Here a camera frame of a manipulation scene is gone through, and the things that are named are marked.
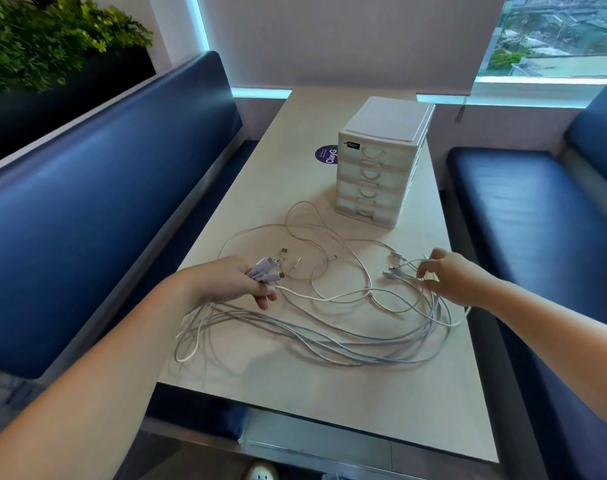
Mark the person's right hand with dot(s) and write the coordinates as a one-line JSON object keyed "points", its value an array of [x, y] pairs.
{"points": [[458, 279]]}

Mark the round purple sticker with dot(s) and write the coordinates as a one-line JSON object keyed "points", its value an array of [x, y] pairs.
{"points": [[326, 154]]}

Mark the person's left white shoe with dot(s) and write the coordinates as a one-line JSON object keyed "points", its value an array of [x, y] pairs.
{"points": [[261, 470]]}

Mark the glass window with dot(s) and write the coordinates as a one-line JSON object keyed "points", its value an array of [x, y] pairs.
{"points": [[553, 39]]}

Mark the person's right forearm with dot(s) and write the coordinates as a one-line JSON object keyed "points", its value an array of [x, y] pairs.
{"points": [[568, 344]]}

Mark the person's left hand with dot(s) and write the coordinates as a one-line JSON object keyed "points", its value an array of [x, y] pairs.
{"points": [[223, 279]]}

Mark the white mini drawer cabinet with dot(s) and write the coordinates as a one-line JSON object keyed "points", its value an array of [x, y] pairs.
{"points": [[391, 117]]}

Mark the black planter box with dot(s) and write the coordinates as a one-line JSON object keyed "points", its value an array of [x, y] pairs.
{"points": [[58, 114]]}

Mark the blue padded bench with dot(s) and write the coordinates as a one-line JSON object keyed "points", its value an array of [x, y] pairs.
{"points": [[533, 219], [83, 194]]}

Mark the person's left forearm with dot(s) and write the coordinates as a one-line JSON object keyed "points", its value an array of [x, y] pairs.
{"points": [[83, 394]]}

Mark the white roller blind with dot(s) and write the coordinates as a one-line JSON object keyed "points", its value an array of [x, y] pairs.
{"points": [[348, 39]]}

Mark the white table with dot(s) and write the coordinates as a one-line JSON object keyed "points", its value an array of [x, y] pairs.
{"points": [[293, 144]]}

